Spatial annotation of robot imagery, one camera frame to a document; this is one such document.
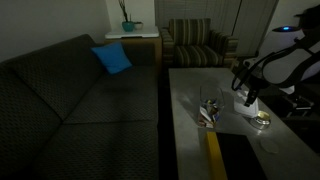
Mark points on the striped armchair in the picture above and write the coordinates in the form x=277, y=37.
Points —
x=196, y=50

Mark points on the glass cup with pens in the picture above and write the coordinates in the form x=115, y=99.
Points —
x=209, y=113

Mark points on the black metal bracket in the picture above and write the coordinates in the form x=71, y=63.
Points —
x=301, y=102

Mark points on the black and yellow book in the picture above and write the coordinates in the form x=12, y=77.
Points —
x=233, y=156

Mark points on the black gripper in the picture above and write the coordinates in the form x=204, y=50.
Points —
x=257, y=83

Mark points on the teal plant pot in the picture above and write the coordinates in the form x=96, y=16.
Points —
x=127, y=26

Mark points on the small white plant pot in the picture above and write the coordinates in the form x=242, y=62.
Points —
x=138, y=25

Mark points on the wooden side table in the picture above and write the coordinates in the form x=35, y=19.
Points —
x=140, y=50

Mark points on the white flat board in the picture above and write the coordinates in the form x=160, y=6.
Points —
x=136, y=33

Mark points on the clear plastic container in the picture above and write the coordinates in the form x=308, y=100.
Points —
x=213, y=95

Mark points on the dark grey fabric sofa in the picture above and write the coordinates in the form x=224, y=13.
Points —
x=66, y=110

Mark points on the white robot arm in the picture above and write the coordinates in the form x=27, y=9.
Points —
x=286, y=68

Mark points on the blue square cushion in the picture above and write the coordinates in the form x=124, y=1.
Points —
x=112, y=58

